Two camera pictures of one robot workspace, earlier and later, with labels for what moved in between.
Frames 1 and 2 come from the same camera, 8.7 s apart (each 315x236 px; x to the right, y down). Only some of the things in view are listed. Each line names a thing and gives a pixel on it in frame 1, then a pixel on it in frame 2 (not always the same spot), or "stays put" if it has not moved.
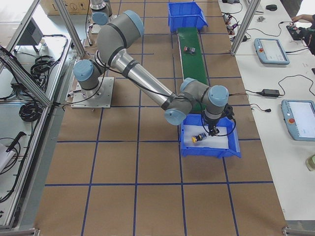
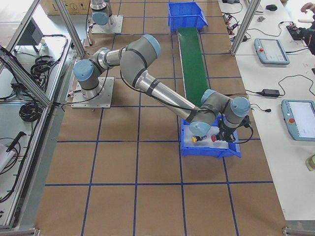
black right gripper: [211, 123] to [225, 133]
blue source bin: [185, 14] stays put
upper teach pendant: [270, 51] stays put
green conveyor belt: [193, 59] stays put
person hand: [302, 17] to [309, 5]
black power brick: [269, 92] stays put
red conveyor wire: [237, 93] stays put
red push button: [191, 50] to [213, 138]
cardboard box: [71, 7] stays put
